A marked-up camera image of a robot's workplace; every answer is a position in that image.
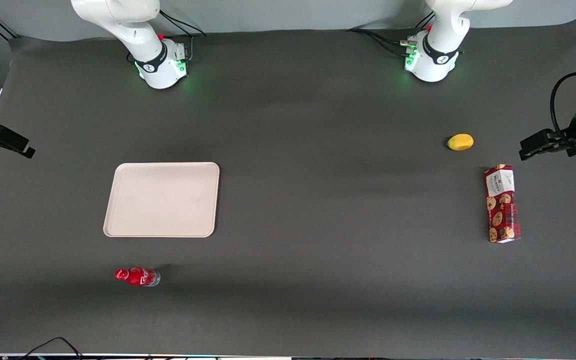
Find red coke bottle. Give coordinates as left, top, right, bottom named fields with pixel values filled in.
left=114, top=266, right=161, bottom=288

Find beige plastic tray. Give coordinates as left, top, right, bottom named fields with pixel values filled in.
left=102, top=161, right=221, bottom=239

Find red cookie box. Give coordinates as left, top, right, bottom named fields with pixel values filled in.
left=483, top=163, right=522, bottom=244

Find yellow lemon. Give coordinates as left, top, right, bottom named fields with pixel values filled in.
left=447, top=133, right=475, bottom=152

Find dark grey table mat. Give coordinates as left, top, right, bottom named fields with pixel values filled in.
left=0, top=17, right=576, bottom=359

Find black left base cables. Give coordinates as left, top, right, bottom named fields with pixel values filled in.
left=345, top=10, right=436, bottom=59

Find black base cables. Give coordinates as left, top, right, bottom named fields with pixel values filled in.
left=345, top=10, right=436, bottom=59
left=127, top=9, right=208, bottom=65

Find thin black cable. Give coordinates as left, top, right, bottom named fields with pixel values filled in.
left=20, top=336, right=85, bottom=360

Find black right base cables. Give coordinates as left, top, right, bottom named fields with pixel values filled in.
left=127, top=9, right=208, bottom=65

